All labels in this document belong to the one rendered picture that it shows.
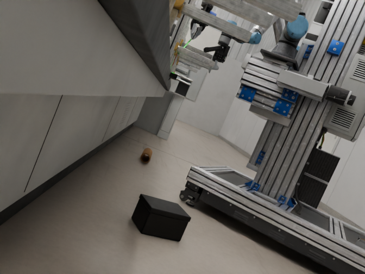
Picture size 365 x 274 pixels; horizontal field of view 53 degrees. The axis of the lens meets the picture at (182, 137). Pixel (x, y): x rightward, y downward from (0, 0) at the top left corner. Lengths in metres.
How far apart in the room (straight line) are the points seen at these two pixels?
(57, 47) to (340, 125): 2.13
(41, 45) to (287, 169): 2.21
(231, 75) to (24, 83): 11.38
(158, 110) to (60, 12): 4.82
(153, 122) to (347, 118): 3.25
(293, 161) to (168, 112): 2.86
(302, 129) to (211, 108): 9.20
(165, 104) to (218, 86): 6.53
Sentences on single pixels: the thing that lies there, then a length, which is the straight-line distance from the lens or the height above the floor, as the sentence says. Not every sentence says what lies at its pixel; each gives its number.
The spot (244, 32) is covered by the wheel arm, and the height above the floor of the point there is 0.85.
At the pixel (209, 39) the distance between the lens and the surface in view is 5.03.
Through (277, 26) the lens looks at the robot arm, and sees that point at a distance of 2.84.
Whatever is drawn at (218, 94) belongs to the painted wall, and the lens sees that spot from 11.54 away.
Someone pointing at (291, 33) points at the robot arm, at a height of 1.15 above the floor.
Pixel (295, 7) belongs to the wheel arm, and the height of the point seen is 0.81.
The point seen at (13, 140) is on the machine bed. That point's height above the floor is 0.32.
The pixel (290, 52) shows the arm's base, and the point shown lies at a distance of 2.34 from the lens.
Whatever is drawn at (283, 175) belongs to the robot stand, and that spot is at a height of 0.39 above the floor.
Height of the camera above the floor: 0.56
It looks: 5 degrees down
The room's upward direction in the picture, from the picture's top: 23 degrees clockwise
